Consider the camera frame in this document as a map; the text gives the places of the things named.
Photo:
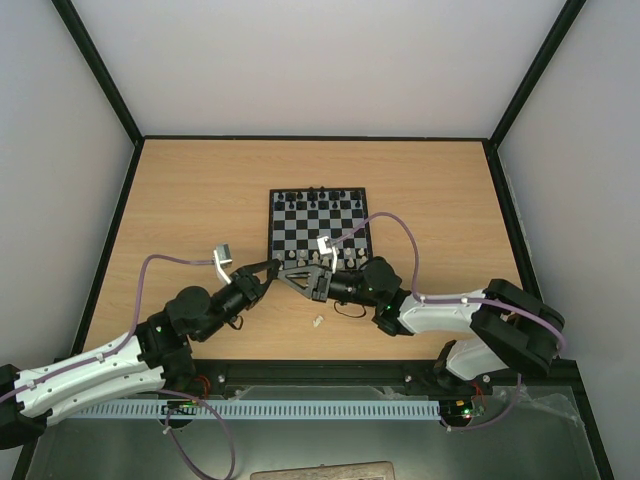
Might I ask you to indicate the black and silver chessboard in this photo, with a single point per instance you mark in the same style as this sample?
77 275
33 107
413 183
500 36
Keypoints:
299 230

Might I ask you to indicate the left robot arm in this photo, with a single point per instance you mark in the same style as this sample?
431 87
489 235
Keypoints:
152 355

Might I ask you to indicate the left controller board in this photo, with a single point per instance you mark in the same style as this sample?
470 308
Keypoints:
182 407

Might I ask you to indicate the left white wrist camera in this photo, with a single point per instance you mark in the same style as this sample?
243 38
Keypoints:
222 260

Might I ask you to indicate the white chess pieces pile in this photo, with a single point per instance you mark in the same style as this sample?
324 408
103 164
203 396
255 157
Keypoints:
317 321

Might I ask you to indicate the black chess pieces row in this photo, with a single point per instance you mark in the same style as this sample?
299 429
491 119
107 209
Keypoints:
317 198

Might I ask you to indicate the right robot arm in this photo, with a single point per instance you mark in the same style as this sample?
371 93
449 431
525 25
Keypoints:
501 326

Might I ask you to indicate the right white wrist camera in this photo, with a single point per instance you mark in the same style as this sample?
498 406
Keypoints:
327 252

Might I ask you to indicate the right green controller board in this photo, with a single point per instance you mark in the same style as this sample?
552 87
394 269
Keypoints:
466 408

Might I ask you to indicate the light blue cable duct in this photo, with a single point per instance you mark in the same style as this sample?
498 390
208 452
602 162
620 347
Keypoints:
139 409

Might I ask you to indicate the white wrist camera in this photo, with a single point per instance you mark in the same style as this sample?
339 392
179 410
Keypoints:
327 252
222 260

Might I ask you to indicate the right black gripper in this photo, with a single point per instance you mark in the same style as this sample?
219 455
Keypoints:
321 284

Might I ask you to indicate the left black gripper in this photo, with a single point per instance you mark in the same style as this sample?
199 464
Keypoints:
251 284

